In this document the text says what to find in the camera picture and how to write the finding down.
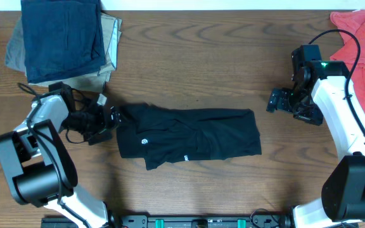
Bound black t-shirt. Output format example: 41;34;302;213
117;103;262;170

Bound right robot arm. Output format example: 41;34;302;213
267;59;365;227

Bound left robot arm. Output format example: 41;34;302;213
0;84;121;227

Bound folded khaki garment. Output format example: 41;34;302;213
4;13;122;93

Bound folded navy blue garment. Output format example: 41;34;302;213
21;0;105;84

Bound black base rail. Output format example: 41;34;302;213
41;213;297;228

